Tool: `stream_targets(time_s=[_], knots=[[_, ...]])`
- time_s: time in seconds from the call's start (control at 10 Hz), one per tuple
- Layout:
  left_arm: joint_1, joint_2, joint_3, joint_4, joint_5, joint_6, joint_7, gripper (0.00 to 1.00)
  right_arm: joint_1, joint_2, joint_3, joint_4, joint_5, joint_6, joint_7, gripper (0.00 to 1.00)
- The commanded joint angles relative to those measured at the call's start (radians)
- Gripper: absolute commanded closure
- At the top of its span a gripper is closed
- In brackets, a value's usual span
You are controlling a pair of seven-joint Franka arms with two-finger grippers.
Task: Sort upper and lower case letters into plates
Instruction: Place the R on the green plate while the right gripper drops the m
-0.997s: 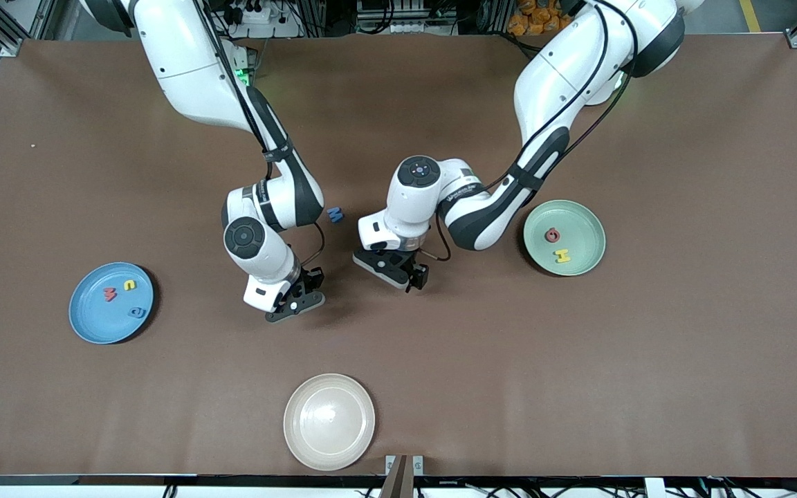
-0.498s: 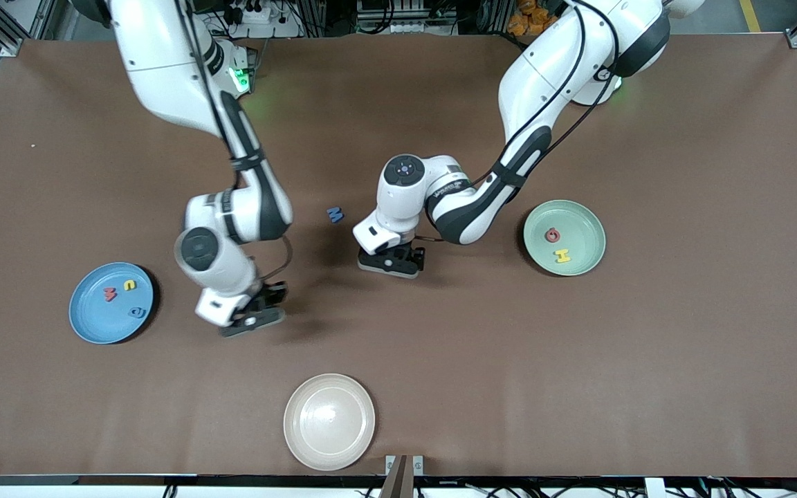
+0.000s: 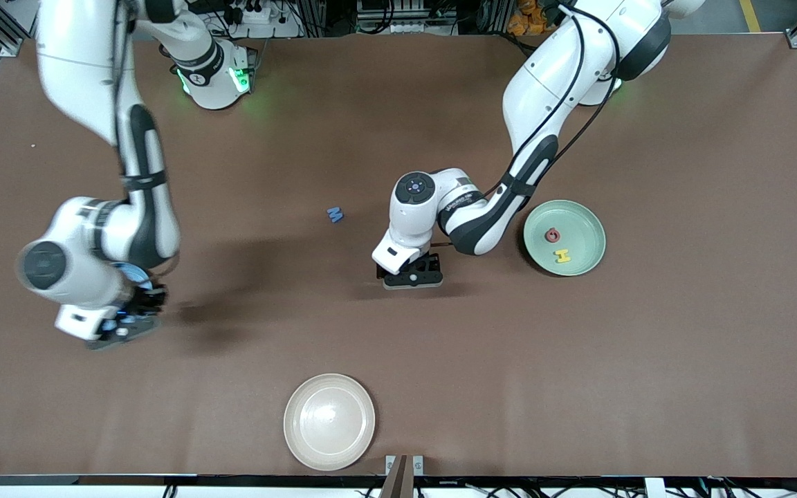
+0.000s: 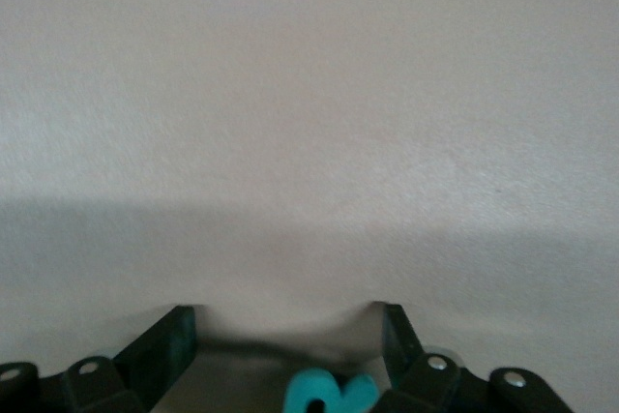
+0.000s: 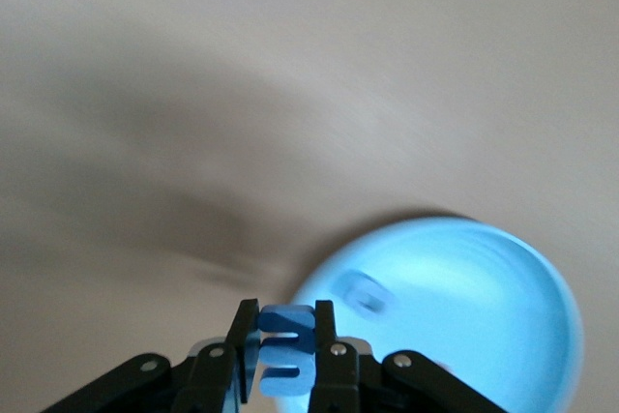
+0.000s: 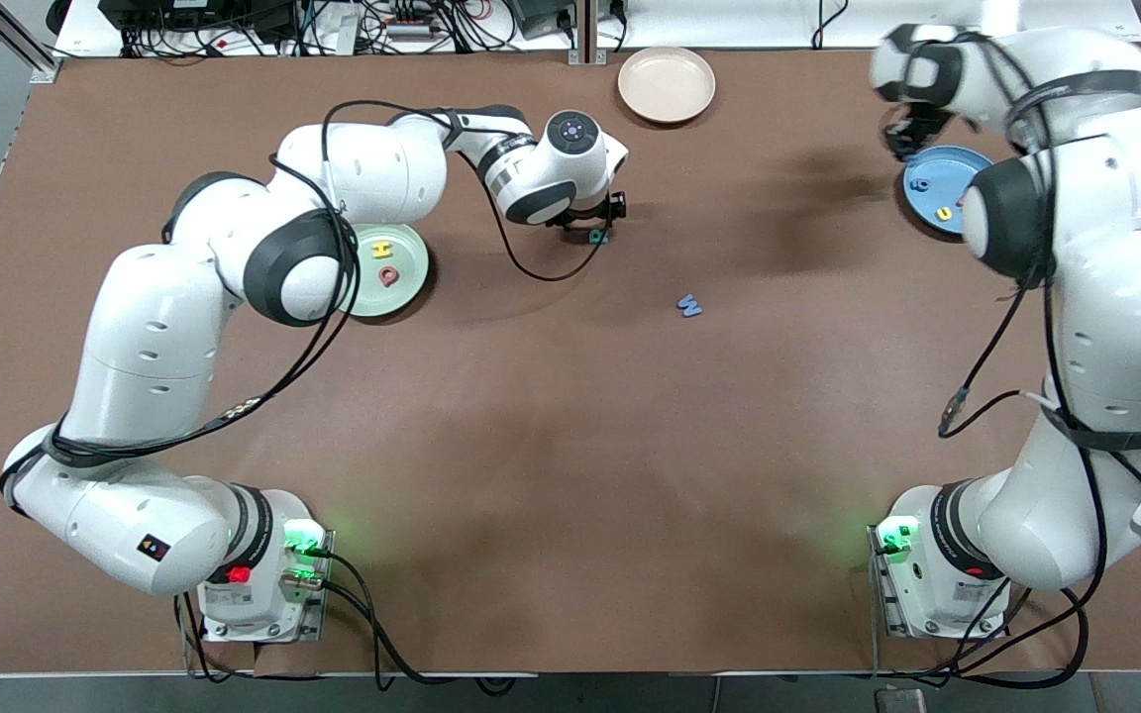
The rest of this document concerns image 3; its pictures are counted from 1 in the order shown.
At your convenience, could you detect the brown table mat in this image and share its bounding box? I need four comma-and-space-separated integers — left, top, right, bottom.
0, 33, 797, 478

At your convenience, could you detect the green round plate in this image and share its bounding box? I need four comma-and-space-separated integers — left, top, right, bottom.
523, 199, 607, 277

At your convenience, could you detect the beige round plate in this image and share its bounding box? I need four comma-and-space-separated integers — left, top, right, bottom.
283, 373, 376, 472

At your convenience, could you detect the brown pole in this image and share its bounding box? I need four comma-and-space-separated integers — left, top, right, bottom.
379, 454, 410, 498

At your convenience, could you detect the pile of orange objects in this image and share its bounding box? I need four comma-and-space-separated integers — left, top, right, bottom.
513, 0, 553, 35

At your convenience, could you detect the white power strip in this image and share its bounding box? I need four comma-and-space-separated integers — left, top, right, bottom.
227, 0, 283, 26

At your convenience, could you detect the metal table edge bracket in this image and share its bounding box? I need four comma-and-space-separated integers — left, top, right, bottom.
385, 454, 424, 477

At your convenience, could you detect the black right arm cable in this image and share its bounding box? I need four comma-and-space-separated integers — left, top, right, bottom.
112, 0, 134, 191

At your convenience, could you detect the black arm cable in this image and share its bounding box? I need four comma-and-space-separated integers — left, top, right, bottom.
483, 3, 622, 198
112, 0, 134, 191

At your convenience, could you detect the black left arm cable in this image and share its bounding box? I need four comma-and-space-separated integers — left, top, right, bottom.
483, 3, 622, 198

